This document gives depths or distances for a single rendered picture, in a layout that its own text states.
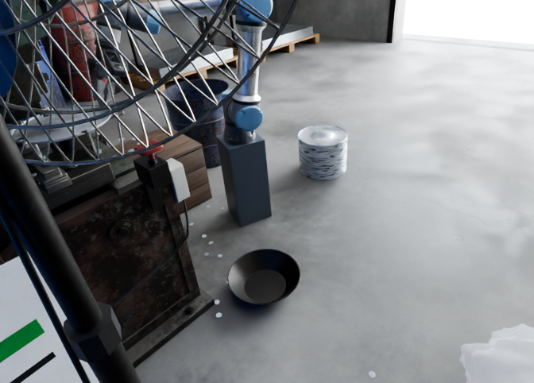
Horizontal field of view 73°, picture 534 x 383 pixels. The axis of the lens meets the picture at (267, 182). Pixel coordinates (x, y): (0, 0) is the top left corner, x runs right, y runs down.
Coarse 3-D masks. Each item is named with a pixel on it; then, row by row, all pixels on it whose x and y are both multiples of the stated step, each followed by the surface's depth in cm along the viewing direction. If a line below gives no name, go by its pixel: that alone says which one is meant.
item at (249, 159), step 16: (224, 144) 168; (256, 144) 167; (224, 160) 175; (240, 160) 168; (256, 160) 171; (224, 176) 186; (240, 176) 172; (256, 176) 176; (240, 192) 176; (256, 192) 180; (240, 208) 181; (256, 208) 185; (240, 224) 186
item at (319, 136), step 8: (304, 128) 226; (312, 128) 227; (320, 128) 226; (328, 128) 225; (336, 128) 224; (304, 136) 218; (312, 136) 216; (320, 136) 215; (328, 136) 214; (336, 136) 215; (344, 136) 214; (312, 144) 209; (320, 144) 208; (328, 144) 207; (336, 144) 206
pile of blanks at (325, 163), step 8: (304, 144) 211; (344, 144) 210; (304, 152) 214; (312, 152) 209; (320, 152) 209; (328, 152) 207; (336, 152) 209; (344, 152) 216; (304, 160) 218; (312, 160) 212; (320, 160) 212; (328, 160) 210; (336, 160) 212; (344, 160) 218; (304, 168) 220; (312, 168) 215; (320, 168) 214; (328, 168) 214; (336, 168) 215; (344, 168) 223; (312, 176) 219; (320, 176) 218; (328, 176) 216; (336, 176) 218
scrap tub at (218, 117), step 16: (192, 80) 247; (208, 80) 248; (176, 96) 245; (192, 96) 252; (208, 96) 254; (176, 112) 221; (192, 112) 217; (176, 128) 229; (192, 128) 224; (208, 128) 225; (224, 128) 232; (208, 144) 231; (208, 160) 237
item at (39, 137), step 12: (60, 108) 125; (84, 108) 124; (36, 120) 118; (48, 120) 117; (60, 120) 115; (96, 120) 114; (12, 132) 110; (24, 132) 110; (36, 132) 110; (48, 132) 109; (60, 132) 108
